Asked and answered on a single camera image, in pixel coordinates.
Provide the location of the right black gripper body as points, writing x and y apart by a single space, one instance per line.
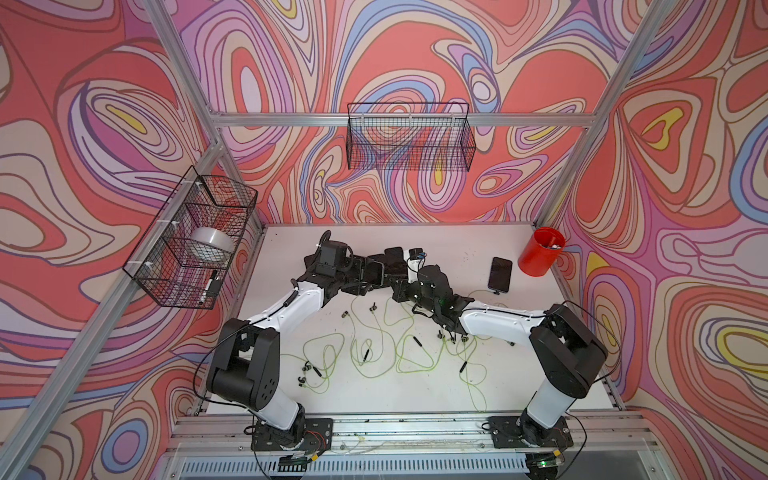
414 295

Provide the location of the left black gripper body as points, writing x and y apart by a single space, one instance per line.
351 275

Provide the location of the black smartphone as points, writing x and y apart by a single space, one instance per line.
500 275
395 264
373 274

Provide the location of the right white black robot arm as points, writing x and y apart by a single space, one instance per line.
569 354

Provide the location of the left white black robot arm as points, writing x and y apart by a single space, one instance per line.
245 365

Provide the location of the red plastic cup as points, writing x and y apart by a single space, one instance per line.
541 251

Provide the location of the white tape roll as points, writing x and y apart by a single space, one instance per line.
210 245

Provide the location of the black wire basket back wall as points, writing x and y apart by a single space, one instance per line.
409 136

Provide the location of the black wire basket wall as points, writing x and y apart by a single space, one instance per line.
183 260
409 136

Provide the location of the black wire basket left wall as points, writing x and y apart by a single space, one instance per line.
183 260

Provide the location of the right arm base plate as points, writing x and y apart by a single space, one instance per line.
517 432

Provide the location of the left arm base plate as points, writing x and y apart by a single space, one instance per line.
313 436

